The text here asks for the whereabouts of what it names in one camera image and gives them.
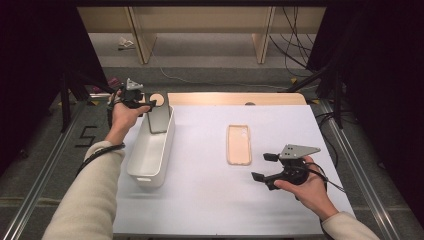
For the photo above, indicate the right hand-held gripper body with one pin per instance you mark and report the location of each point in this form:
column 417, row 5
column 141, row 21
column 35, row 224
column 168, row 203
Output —
column 296, row 151

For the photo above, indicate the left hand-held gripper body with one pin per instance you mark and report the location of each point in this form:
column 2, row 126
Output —
column 131, row 95

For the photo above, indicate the beige phone case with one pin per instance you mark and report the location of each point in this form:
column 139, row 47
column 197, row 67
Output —
column 239, row 145

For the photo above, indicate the white storage box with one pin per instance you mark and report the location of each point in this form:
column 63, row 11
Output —
column 150, row 156

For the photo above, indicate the person's left hand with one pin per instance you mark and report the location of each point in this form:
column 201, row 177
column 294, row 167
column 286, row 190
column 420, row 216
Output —
column 121, row 120

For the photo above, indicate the person's right hand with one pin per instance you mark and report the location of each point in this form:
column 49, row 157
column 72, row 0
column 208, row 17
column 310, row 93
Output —
column 311, row 193

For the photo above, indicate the pink floor object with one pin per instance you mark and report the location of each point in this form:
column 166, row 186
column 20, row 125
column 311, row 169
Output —
column 113, row 81

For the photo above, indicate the yellow tape piece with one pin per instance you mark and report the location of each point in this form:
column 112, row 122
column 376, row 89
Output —
column 315, row 101
column 293, row 80
column 94, row 102

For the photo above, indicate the crumpled white paper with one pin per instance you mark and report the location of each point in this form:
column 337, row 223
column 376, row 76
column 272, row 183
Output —
column 125, row 43

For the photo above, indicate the white paper sheet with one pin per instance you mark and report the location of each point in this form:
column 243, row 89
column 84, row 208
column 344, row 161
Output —
column 206, row 193

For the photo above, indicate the black tripod stand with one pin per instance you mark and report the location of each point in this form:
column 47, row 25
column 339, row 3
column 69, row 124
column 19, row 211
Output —
column 65, row 100

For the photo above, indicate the black metal stand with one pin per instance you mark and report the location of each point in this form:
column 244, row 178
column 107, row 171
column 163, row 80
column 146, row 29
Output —
column 338, row 100

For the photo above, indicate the wooden table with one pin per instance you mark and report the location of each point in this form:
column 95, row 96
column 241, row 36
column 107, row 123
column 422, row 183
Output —
column 226, row 98

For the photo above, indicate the wooden shelf unit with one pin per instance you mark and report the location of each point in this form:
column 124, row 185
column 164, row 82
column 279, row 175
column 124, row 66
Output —
column 200, row 20

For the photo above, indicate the black curtain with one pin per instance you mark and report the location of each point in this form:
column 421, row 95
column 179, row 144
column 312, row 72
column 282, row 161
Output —
column 383, row 66
column 33, row 66

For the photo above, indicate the aluminium floor rail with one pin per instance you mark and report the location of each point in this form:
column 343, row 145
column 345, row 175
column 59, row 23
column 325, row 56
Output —
column 40, row 186
column 353, row 160

